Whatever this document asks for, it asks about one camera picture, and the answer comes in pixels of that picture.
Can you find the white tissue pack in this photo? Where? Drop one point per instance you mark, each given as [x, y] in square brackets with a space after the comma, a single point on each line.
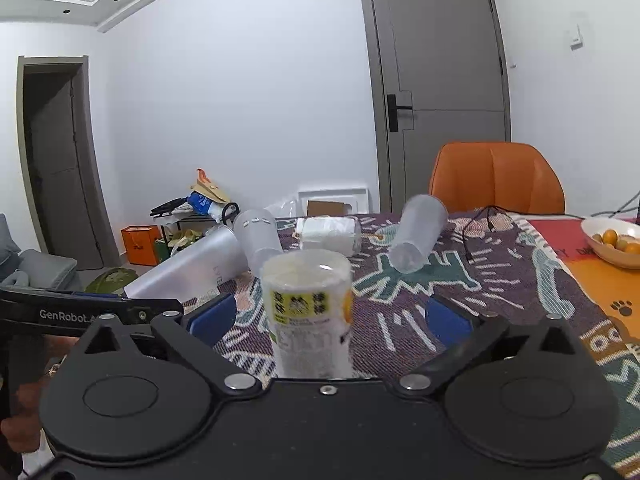
[330, 234]

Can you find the translucent cup with white marks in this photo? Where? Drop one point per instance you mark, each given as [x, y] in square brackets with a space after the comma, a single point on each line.
[257, 242]

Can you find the large white tumbler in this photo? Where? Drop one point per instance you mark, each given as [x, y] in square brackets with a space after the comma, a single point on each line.
[192, 269]

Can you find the white cup with yellow label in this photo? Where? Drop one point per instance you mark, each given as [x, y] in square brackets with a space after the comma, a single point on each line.
[307, 310]

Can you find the black shoe rack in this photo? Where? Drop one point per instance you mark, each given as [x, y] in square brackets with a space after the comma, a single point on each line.
[185, 220]

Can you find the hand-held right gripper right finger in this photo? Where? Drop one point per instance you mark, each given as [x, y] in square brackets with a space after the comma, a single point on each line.
[446, 322]

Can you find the orange chair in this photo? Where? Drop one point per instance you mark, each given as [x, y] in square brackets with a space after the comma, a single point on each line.
[495, 175]

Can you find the orange paw print mat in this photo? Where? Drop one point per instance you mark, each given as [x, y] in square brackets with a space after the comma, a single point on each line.
[595, 290]

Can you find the blue and white bag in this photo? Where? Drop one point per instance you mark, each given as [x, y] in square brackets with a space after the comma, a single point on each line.
[202, 204]

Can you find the dark open door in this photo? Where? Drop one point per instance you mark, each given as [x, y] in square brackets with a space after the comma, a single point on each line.
[62, 170]

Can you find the white wall switch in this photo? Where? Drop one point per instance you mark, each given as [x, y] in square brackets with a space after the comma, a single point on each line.
[576, 37]

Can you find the grey sofa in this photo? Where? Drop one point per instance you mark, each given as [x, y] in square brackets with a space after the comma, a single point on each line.
[30, 265]

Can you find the olive green cloth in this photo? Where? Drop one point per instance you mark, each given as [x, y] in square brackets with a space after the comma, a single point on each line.
[111, 281]

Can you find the green bag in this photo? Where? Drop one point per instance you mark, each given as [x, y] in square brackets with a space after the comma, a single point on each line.
[162, 250]

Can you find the plain translucent plastic cup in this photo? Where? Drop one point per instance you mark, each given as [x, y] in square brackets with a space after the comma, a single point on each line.
[417, 235]

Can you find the grey door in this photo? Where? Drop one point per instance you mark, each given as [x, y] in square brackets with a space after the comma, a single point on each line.
[440, 85]

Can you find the white bowl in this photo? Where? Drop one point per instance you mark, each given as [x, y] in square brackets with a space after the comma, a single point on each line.
[607, 255]

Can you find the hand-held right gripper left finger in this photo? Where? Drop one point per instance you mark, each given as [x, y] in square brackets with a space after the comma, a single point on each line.
[212, 319]

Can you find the tan and orange paper bag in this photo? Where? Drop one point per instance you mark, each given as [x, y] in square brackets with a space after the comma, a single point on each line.
[207, 186]

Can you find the person's left hand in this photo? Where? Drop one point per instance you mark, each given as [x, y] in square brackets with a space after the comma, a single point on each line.
[27, 432]

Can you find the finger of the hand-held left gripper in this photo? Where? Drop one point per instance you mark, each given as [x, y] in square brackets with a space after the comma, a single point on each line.
[152, 308]

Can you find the patterned purple tablecloth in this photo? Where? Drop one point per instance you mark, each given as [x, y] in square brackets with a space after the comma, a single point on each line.
[500, 280]

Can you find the white framed board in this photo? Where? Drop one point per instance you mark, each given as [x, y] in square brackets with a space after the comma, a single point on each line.
[332, 201]

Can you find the brown cardboard box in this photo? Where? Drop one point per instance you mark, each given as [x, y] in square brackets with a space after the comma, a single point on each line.
[327, 208]

